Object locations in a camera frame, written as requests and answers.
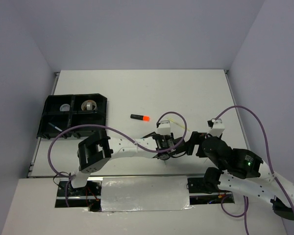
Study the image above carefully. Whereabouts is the yellow ballpoint pen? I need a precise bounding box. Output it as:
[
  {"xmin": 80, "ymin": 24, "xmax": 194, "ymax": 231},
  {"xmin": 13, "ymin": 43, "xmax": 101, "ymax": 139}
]
[{"xmin": 166, "ymin": 117, "xmax": 190, "ymax": 132}]

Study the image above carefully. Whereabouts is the orange highlighter marker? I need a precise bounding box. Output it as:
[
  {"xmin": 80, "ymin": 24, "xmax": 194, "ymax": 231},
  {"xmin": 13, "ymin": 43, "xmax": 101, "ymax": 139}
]
[{"xmin": 130, "ymin": 114, "xmax": 150, "ymax": 121}]

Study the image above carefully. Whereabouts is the large brown tape roll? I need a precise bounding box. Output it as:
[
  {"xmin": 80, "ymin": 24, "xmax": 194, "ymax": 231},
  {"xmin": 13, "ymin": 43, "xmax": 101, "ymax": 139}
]
[{"xmin": 81, "ymin": 100, "xmax": 98, "ymax": 111}]

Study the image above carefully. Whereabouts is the clear paper clip jar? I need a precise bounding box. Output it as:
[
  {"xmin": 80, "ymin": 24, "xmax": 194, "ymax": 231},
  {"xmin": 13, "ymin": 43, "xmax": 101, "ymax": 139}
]
[{"xmin": 59, "ymin": 104, "xmax": 71, "ymax": 112}]

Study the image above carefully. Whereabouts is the blue ballpoint pen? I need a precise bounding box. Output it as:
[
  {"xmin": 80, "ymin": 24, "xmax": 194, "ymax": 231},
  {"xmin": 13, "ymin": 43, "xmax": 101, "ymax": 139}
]
[{"xmin": 48, "ymin": 122, "xmax": 63, "ymax": 132}]

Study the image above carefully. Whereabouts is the small clear tape roll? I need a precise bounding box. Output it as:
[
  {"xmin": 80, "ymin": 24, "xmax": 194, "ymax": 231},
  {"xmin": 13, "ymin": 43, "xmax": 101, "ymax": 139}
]
[{"xmin": 86, "ymin": 102, "xmax": 93, "ymax": 111}]

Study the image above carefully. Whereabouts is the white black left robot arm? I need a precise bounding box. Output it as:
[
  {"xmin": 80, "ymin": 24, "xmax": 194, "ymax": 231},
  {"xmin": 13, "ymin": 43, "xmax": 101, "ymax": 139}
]
[{"xmin": 68, "ymin": 130, "xmax": 187, "ymax": 195}]

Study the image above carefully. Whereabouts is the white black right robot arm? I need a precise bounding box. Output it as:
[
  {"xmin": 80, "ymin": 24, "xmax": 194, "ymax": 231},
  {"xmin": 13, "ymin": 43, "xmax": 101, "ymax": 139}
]
[{"xmin": 186, "ymin": 132, "xmax": 294, "ymax": 220}]

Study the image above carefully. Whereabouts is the silver foil sheet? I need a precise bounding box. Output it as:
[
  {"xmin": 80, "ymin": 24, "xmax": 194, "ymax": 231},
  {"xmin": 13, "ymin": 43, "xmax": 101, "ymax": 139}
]
[{"xmin": 100, "ymin": 176, "xmax": 192, "ymax": 212}]

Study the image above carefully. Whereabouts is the black four-compartment organizer tray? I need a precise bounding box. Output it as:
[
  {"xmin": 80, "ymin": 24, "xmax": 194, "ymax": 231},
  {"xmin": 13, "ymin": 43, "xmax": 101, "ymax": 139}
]
[{"xmin": 36, "ymin": 94, "xmax": 108, "ymax": 140}]

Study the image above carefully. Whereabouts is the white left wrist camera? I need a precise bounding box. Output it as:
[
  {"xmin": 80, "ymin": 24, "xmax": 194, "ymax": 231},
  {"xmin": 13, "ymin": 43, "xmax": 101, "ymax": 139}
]
[{"xmin": 157, "ymin": 120, "xmax": 171, "ymax": 136}]

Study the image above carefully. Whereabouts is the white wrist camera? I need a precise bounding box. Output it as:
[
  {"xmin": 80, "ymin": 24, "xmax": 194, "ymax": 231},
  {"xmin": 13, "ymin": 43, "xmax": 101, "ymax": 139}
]
[
  {"xmin": 207, "ymin": 118, "xmax": 225, "ymax": 137},
  {"xmin": 157, "ymin": 120, "xmax": 171, "ymax": 136}
]

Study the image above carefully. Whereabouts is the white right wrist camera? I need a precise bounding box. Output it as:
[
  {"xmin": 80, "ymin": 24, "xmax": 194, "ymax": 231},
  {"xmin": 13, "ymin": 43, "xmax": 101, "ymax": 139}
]
[{"xmin": 207, "ymin": 118, "xmax": 225, "ymax": 137}]

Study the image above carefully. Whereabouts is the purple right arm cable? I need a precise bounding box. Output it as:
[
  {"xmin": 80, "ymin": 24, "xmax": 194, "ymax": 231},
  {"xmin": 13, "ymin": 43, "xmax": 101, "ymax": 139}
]
[{"xmin": 217, "ymin": 105, "xmax": 294, "ymax": 235}]

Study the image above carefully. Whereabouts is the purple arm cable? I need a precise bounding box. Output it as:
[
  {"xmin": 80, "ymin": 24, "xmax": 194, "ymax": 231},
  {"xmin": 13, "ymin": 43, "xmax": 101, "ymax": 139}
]
[
  {"xmin": 48, "ymin": 112, "xmax": 188, "ymax": 208},
  {"xmin": 217, "ymin": 105, "xmax": 294, "ymax": 235}
]

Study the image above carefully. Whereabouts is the metal base rail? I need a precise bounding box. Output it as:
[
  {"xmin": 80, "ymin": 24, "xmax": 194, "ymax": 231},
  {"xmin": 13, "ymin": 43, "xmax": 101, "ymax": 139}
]
[{"xmin": 55, "ymin": 176, "xmax": 234, "ymax": 212}]

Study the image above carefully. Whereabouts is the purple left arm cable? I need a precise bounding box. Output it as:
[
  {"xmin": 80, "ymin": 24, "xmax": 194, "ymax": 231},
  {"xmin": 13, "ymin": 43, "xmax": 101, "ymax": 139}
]
[{"xmin": 48, "ymin": 112, "xmax": 188, "ymax": 208}]

